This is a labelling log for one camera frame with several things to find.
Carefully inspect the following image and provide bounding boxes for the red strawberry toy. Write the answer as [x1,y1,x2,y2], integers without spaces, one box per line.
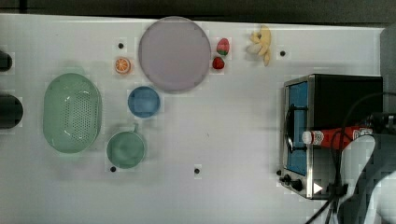
[212,57,225,70]

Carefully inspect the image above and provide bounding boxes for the peeled banana toy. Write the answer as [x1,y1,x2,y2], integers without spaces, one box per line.
[247,25,272,66]

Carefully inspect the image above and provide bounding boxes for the silver black toaster oven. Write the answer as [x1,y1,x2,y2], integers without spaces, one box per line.
[277,74,383,200]

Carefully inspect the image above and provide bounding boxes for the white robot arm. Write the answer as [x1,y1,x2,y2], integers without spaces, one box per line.
[337,113,395,224]

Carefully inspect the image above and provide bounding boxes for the blue bowl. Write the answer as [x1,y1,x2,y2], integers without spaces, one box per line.
[127,86,161,119]

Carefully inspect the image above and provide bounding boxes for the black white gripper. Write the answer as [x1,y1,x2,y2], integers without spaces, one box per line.
[365,113,396,134]

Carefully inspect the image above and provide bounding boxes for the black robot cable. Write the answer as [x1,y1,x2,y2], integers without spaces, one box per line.
[304,91,387,224]

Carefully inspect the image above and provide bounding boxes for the green perforated colander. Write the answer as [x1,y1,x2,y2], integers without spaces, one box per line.
[43,73,102,154]

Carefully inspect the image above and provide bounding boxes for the black cylindrical container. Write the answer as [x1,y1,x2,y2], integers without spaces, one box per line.
[0,51,12,72]

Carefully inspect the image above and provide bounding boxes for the green cup with handle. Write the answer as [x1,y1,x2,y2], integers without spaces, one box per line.
[106,123,146,169]

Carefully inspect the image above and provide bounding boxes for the red ketchup bottle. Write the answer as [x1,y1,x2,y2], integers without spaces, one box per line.
[302,126,374,150]

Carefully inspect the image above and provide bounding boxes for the grey round plate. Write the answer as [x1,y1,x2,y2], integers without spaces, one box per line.
[138,17,211,91]

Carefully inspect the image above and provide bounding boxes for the orange slice toy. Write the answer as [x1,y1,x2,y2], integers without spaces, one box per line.
[115,57,132,75]

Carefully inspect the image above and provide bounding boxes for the pink green strawberry toy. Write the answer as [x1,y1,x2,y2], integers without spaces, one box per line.
[216,38,230,56]

